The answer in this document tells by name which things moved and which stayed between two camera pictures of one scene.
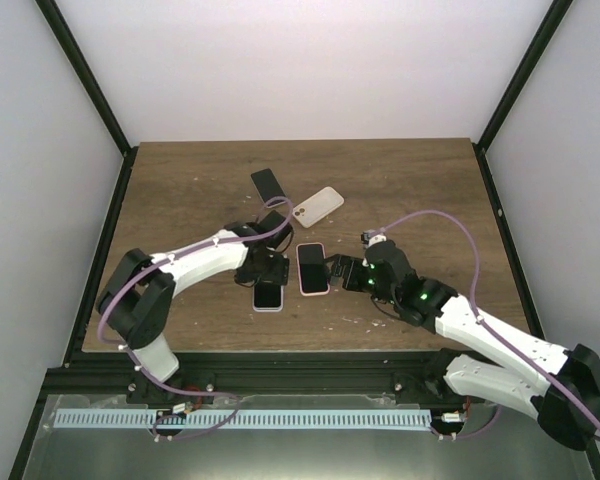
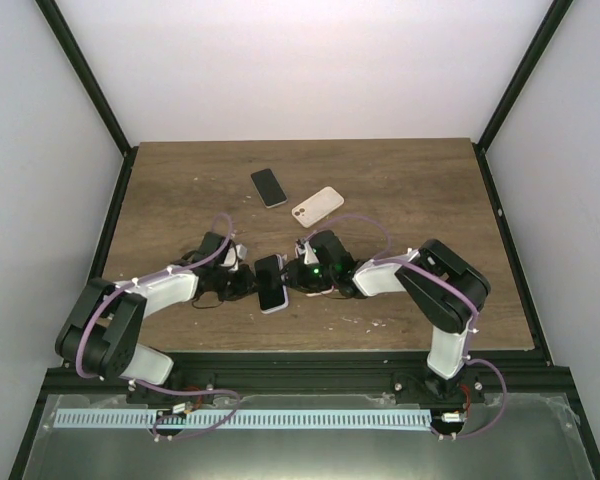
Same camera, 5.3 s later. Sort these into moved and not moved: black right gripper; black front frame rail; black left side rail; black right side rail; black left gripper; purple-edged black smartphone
Moved: black left gripper; black right gripper
Not moved: black front frame rail; black right side rail; black left side rail; purple-edged black smartphone
